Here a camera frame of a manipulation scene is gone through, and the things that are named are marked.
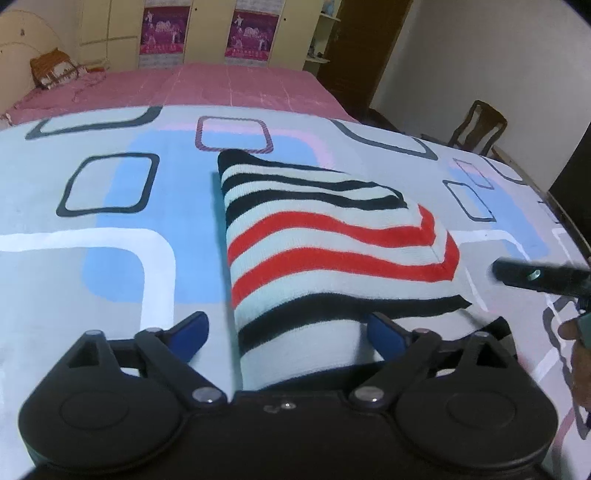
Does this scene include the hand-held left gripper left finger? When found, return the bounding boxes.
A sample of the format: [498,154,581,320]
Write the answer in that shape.
[60,311,228,408]

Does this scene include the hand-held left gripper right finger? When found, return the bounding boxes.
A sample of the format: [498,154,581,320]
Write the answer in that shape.
[348,312,514,409]

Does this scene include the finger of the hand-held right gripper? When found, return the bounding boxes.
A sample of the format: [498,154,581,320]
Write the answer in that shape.
[491,257,591,295]

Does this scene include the striped knit sweater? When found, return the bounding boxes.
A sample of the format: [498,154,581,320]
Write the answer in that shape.
[211,148,514,394]

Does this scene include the person's right hand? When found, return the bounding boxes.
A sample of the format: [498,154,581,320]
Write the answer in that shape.
[556,318,591,412]

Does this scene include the dark cabinet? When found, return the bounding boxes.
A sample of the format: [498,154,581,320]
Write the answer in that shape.
[547,124,591,224]

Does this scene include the printed blanket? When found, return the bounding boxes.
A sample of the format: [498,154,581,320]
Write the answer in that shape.
[0,105,591,480]

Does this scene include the wooden chair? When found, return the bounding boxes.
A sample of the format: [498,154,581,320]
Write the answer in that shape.
[447,100,509,157]

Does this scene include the pink bedspread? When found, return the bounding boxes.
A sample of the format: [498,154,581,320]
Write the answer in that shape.
[0,62,362,129]

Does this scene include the dark wooden door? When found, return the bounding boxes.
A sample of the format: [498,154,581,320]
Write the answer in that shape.
[318,0,414,123]

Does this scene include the orange pillow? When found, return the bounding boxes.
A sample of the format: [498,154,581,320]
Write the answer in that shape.
[30,47,89,90]

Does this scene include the cream wardrobe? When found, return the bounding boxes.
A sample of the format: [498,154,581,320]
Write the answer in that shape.
[78,0,324,73]

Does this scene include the cream open shelf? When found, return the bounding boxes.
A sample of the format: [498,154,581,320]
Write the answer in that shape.
[302,0,343,75]

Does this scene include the cream curved headboard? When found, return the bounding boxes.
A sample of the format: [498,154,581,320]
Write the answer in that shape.
[0,11,80,114]

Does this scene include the wall poster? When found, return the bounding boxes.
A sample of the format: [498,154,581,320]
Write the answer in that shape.
[224,8,280,65]
[139,6,191,69]

